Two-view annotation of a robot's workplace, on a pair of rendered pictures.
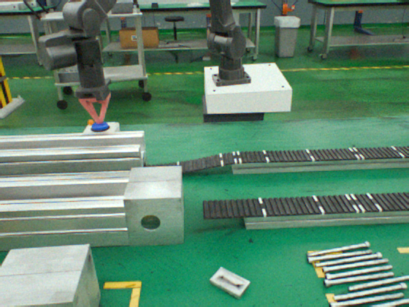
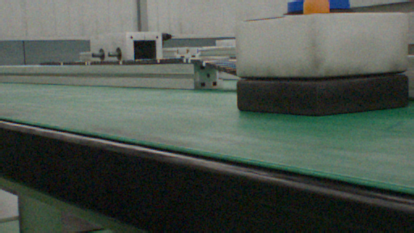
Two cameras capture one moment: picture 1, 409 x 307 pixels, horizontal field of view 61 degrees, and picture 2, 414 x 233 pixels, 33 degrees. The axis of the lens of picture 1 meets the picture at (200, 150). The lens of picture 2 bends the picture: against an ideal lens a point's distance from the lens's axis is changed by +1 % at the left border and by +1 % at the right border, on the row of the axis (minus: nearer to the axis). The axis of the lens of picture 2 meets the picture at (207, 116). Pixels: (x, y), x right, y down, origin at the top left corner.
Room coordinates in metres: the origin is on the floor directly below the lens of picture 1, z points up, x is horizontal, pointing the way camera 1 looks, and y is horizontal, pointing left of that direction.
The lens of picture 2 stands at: (1.13, 0.60, 0.82)
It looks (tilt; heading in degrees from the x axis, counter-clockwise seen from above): 5 degrees down; 237
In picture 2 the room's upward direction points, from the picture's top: 2 degrees counter-clockwise
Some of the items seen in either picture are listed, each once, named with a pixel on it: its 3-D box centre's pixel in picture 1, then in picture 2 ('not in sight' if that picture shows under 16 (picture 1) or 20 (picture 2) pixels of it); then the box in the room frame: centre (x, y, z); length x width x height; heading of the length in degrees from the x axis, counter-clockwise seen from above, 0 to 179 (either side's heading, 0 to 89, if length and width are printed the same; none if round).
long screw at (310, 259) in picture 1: (339, 256); not in sight; (0.41, -0.21, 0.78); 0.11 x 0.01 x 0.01; 98
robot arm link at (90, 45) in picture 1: (85, 50); not in sight; (0.81, 0.26, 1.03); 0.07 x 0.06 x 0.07; 133
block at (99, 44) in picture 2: not in sight; (112, 54); (0.38, -0.98, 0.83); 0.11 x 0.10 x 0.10; 4
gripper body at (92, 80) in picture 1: (91, 77); not in sight; (0.82, 0.25, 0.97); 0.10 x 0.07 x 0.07; 1
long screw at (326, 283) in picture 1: (358, 278); not in sight; (0.36, -0.22, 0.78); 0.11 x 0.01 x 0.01; 98
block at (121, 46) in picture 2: not in sight; (130, 53); (0.40, -0.86, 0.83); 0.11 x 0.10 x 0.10; 1
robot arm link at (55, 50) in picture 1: (68, 38); not in sight; (0.78, 0.28, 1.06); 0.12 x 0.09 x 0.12; 133
